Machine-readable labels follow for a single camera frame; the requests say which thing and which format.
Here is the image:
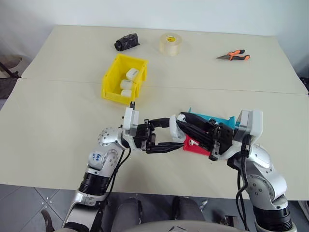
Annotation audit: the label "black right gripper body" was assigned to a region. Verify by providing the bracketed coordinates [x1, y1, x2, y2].
[204, 118, 234, 161]

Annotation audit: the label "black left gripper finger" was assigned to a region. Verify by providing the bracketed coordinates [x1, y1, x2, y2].
[145, 142, 184, 155]
[148, 117, 171, 129]

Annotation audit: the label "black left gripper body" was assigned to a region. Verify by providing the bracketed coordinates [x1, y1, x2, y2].
[132, 119, 155, 152]

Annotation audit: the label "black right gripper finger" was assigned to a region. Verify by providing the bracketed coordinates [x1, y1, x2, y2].
[180, 112, 213, 131]
[176, 120, 213, 152]

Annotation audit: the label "yellow plastic bin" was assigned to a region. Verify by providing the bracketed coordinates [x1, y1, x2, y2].
[100, 53, 149, 106]

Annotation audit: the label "red plastic tray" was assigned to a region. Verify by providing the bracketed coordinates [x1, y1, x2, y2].
[182, 134, 210, 157]

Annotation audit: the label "teal plastic tray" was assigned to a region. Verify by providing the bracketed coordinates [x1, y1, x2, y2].
[187, 106, 236, 130]

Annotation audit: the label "orange black pliers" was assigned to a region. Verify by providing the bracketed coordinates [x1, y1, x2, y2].
[216, 49, 251, 62]

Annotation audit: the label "clear packing tape roll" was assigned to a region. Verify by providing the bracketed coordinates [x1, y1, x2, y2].
[159, 32, 183, 57]

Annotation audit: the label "black plastic bag roll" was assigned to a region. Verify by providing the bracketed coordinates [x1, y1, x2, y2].
[113, 33, 141, 52]

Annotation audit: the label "dark object beside table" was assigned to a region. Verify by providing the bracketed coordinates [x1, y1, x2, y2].
[299, 75, 309, 93]

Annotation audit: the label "dark curved stand part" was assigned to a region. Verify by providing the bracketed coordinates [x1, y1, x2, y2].
[40, 208, 56, 232]

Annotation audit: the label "dark chair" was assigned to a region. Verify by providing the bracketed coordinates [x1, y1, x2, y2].
[0, 54, 28, 100]

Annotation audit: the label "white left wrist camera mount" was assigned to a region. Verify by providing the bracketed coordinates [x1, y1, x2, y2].
[122, 107, 140, 150]

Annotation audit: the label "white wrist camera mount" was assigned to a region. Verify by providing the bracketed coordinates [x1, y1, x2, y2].
[217, 109, 264, 160]
[122, 107, 140, 150]

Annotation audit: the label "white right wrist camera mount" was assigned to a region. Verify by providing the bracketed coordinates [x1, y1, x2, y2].
[217, 109, 264, 160]

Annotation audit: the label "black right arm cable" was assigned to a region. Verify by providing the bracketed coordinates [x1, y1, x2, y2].
[235, 134, 252, 232]

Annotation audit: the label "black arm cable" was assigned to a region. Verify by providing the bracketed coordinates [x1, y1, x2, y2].
[104, 101, 137, 211]
[235, 134, 252, 232]

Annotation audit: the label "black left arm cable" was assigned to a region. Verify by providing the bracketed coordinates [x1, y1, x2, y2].
[104, 101, 137, 211]

